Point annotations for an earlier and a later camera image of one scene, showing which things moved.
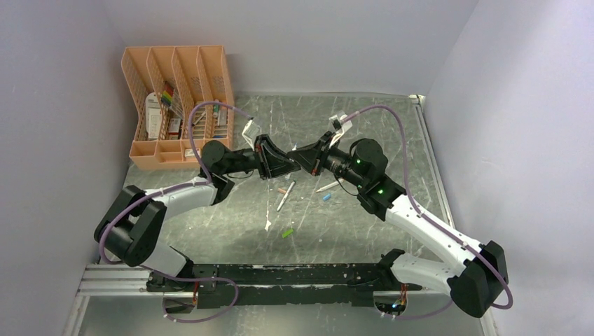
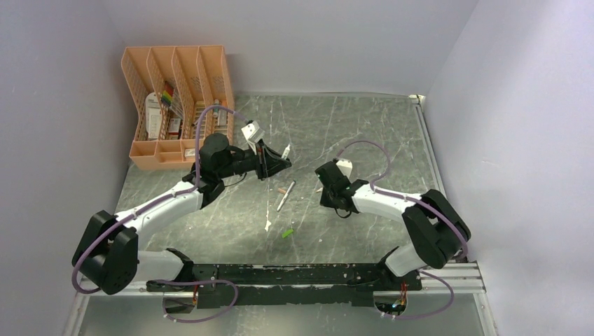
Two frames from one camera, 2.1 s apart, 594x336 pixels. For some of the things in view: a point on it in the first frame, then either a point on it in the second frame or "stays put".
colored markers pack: [167, 94] stays put
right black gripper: [313, 157] to [325, 201]
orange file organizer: [164, 82] stays put
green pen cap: [286, 233] stays put
